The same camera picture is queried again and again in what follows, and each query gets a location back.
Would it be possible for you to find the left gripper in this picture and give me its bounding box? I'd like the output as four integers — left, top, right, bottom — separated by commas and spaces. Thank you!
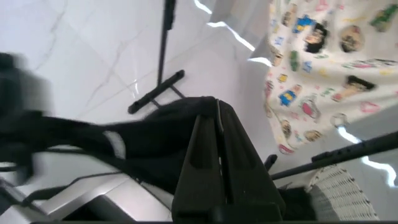
0, 52, 52, 125

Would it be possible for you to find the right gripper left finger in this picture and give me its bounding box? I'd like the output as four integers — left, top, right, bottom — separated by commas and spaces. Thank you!
172, 114, 225, 222

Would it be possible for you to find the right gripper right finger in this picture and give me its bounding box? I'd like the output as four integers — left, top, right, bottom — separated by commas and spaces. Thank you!
219, 100, 286, 222

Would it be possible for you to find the black garment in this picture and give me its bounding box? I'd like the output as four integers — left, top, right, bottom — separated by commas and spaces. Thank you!
0, 96, 218, 195

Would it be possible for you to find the cream printed garment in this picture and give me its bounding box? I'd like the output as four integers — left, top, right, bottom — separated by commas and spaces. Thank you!
263, 0, 398, 156

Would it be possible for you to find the white laundry basket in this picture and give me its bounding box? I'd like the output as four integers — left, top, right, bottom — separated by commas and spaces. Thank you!
278, 164, 380, 222

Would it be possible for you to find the black clothes rack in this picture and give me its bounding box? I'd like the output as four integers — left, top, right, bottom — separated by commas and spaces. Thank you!
127, 0, 398, 181

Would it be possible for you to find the black cable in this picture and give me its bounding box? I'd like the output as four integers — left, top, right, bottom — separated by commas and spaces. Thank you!
0, 170, 123, 208

